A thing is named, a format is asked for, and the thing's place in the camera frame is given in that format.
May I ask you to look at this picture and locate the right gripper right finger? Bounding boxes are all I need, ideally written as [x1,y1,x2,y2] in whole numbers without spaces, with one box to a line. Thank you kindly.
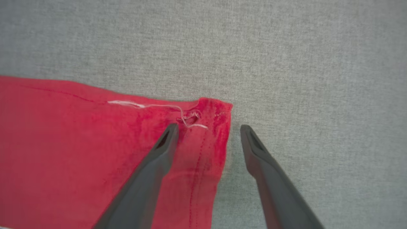
[240,124,325,229]

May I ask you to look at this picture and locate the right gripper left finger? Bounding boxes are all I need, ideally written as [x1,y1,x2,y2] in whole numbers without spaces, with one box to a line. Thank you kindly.
[92,123,179,229]

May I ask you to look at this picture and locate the red and white jersey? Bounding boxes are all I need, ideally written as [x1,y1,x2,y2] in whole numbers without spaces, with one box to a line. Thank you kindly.
[0,75,233,229]

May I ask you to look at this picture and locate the grey fabric sofa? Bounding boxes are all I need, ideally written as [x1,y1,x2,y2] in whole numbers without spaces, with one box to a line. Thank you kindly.
[0,0,407,229]

